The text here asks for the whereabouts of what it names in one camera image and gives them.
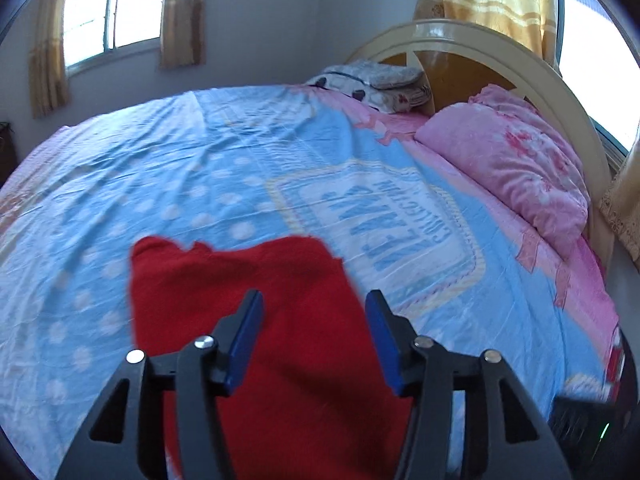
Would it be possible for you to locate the red knitted sweater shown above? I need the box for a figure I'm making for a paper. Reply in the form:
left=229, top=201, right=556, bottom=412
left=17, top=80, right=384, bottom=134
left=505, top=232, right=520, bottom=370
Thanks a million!
left=130, top=236, right=411, bottom=479

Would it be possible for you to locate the bright bedroom window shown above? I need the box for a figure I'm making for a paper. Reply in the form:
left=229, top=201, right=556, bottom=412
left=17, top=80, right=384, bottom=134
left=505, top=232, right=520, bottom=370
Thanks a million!
left=63, top=0, right=164, bottom=68

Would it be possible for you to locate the blue pink patterned bedsheet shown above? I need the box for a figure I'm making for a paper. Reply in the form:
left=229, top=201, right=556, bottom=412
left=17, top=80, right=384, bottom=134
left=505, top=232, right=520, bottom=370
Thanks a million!
left=1, top=86, right=624, bottom=479

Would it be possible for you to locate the pink floral pillow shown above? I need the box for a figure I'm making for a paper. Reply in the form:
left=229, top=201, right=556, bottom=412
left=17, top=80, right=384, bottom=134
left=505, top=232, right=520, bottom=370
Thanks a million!
left=414, top=84, right=590, bottom=259

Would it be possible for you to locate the brown wooden desk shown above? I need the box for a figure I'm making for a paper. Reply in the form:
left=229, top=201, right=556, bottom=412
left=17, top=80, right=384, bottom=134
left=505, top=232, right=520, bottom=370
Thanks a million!
left=0, top=122, right=18, bottom=186

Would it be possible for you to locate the window left beige curtain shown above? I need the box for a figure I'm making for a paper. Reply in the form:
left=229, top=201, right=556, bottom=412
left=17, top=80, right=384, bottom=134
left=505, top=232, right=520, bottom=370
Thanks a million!
left=28, top=0, right=70, bottom=119

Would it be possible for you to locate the window beige curtain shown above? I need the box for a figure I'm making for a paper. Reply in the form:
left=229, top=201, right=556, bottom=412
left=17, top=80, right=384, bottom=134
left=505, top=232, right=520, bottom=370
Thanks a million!
left=160, top=0, right=206, bottom=70
left=28, top=0, right=70, bottom=119

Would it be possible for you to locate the grey white folded blanket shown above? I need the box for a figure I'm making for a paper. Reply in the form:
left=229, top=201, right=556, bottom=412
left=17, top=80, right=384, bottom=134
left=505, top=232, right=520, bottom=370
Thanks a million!
left=307, top=60, right=435, bottom=116

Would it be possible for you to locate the cream wooden headboard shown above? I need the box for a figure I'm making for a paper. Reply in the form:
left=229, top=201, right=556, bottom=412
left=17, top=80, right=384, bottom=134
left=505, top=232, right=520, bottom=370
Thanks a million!
left=348, top=18, right=615, bottom=268

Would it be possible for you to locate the bright side window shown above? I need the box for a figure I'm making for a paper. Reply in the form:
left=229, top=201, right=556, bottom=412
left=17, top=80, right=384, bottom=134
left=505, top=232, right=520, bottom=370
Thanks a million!
left=558, top=0, right=639, bottom=171

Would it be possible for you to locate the window right beige curtain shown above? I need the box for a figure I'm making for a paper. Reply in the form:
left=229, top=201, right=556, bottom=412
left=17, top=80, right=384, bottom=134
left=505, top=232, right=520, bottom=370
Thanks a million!
left=160, top=0, right=206, bottom=70

